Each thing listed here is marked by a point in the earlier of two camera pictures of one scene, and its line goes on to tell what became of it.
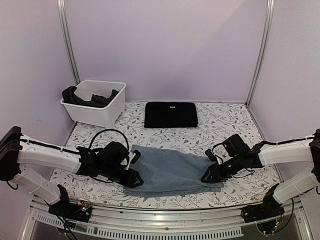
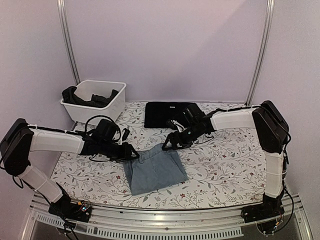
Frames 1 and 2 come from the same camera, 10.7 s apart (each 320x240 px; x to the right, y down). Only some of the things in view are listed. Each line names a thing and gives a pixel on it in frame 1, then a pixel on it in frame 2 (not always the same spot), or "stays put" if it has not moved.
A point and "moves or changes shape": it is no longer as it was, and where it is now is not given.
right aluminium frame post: x=269 y=13 stays put
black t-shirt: x=170 y=114 stays put
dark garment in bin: x=99 y=101 stays put
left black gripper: x=131 y=179 → x=126 y=153
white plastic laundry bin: x=101 y=117 stays put
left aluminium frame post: x=62 y=9 stays put
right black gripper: x=214 y=168 → x=172 y=136
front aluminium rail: x=126 y=223 stays put
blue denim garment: x=166 y=172 moves or changes shape
